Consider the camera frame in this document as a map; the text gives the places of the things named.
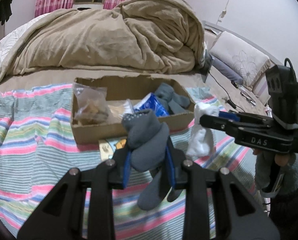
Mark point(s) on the white socks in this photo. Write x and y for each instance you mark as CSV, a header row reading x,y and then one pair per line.
x,y
202,141

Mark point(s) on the white floral pillow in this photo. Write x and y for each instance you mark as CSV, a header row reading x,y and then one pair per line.
x,y
240,56

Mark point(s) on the striped colourful towel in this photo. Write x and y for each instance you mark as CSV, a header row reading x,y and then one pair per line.
x,y
37,148

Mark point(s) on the grey knit socks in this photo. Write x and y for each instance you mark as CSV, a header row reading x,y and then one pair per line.
x,y
170,100

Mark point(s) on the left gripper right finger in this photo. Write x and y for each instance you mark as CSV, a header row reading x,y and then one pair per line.
x,y
237,214

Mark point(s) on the clear snack bag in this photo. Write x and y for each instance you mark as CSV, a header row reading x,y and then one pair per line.
x,y
92,107

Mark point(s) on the brown cardboard box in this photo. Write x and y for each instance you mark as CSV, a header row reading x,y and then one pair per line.
x,y
122,88

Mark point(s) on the capybara tissue pack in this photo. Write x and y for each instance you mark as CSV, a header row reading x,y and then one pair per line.
x,y
107,147

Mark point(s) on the blue tissue pack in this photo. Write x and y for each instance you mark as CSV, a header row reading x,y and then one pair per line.
x,y
150,101

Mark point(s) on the right hand grey glove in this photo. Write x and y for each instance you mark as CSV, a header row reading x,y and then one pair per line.
x,y
276,174

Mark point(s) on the white floral quilt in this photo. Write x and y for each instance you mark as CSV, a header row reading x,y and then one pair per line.
x,y
8,41

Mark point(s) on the beige fleece blanket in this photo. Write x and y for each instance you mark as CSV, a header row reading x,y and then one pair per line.
x,y
149,36

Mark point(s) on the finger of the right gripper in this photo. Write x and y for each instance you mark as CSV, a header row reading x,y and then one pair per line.
x,y
245,118
214,122

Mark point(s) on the grey dotted socks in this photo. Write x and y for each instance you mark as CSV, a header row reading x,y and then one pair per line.
x,y
147,139

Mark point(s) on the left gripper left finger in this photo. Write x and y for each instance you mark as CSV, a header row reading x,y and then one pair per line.
x,y
60,213

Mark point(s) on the bag of cotton swabs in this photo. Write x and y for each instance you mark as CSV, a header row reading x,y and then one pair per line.
x,y
118,109

